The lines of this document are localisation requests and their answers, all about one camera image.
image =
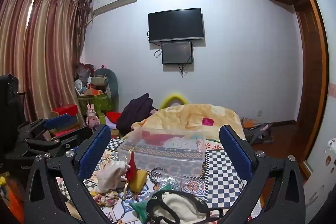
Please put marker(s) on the plastic bag bundle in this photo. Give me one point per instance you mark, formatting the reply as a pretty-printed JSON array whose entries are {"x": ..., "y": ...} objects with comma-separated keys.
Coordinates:
[{"x": 84, "y": 71}]

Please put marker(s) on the red folded cloth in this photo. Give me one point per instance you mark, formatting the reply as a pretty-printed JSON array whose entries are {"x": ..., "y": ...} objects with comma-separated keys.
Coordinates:
[{"x": 156, "y": 139}]

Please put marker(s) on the yellow quilt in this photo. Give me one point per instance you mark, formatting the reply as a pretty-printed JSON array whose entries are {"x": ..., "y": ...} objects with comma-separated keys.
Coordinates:
[{"x": 183, "y": 116}]

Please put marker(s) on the red box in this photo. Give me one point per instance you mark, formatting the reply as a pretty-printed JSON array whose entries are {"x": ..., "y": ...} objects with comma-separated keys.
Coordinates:
[{"x": 65, "y": 109}]

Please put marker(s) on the large black wall television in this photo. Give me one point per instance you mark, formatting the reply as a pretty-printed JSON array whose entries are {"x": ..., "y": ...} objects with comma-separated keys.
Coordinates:
[{"x": 176, "y": 24}]

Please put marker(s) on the green storage box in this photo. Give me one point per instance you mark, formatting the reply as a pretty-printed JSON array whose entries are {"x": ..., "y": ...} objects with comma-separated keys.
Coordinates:
[{"x": 98, "y": 102}]

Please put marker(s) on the clear plastic storage box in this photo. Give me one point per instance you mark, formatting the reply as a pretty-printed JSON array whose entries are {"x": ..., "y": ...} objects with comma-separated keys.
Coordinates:
[{"x": 162, "y": 158}]

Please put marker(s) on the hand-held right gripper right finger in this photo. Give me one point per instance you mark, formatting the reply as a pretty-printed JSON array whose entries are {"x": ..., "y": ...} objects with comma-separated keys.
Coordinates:
[{"x": 235, "y": 151}]

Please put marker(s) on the cream sock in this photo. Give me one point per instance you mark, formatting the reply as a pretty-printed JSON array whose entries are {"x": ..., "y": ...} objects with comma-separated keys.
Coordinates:
[{"x": 110, "y": 175}]

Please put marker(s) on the grey folding stool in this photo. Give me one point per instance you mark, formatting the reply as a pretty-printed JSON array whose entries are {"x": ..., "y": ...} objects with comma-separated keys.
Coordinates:
[{"x": 258, "y": 133}]

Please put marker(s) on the silver crinkled wrapper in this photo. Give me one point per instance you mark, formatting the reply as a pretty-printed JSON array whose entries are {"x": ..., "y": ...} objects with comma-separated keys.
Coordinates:
[{"x": 169, "y": 182}]

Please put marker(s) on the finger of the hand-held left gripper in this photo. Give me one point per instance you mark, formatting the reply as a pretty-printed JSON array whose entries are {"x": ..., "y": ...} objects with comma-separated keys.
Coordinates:
[
  {"x": 65, "y": 141},
  {"x": 56, "y": 121}
]

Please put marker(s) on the green cloth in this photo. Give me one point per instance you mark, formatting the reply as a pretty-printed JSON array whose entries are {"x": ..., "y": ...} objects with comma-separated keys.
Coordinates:
[{"x": 139, "y": 209}]

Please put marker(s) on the green bin of toys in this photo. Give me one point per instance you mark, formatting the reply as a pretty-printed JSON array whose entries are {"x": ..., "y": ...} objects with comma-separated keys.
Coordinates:
[{"x": 111, "y": 82}]

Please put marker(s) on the white door with stickers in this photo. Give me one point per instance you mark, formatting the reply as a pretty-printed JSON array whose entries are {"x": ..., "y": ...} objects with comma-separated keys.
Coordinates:
[{"x": 328, "y": 161}]

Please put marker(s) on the patchwork printed bedsheet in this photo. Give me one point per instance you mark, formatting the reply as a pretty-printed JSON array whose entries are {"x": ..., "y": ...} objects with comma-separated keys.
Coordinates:
[{"x": 223, "y": 174}]

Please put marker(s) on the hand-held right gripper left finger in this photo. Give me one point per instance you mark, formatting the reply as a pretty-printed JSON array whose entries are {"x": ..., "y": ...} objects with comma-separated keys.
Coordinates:
[{"x": 94, "y": 151}]

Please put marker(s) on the small black wall monitor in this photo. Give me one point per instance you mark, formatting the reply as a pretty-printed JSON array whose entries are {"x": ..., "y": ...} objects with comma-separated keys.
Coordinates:
[{"x": 177, "y": 52}]

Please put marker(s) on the pink card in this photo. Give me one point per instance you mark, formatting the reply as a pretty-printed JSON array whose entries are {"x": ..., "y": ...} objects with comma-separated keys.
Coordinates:
[{"x": 208, "y": 121}]

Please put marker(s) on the pink bunny toy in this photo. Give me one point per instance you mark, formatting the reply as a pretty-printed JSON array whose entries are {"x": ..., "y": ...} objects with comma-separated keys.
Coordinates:
[{"x": 92, "y": 116}]

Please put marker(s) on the white wall socket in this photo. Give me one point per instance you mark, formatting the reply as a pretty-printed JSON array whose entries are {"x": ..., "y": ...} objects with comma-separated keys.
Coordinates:
[{"x": 259, "y": 112}]

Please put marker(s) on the striped pink curtain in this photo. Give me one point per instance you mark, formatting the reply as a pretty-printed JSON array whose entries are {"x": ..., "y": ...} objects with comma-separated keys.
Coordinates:
[
  {"x": 13, "y": 35},
  {"x": 55, "y": 56}
]

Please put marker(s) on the black and white headband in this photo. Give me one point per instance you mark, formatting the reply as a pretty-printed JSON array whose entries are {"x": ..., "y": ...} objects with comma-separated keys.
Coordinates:
[{"x": 155, "y": 174}]

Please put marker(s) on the white cloth with black trim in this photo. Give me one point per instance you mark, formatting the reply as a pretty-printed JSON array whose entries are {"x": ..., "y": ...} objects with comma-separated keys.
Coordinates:
[{"x": 176, "y": 204}]

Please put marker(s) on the white patterned cloth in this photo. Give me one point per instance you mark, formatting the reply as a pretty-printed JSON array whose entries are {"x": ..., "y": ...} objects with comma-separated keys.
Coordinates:
[{"x": 183, "y": 142}]

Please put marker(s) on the dark purple jacket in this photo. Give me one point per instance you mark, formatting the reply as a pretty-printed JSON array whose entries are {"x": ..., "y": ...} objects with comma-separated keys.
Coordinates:
[{"x": 134, "y": 113}]

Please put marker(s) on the floral cloth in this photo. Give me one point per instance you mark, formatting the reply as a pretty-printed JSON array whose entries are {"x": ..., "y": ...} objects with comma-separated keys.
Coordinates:
[{"x": 105, "y": 199}]

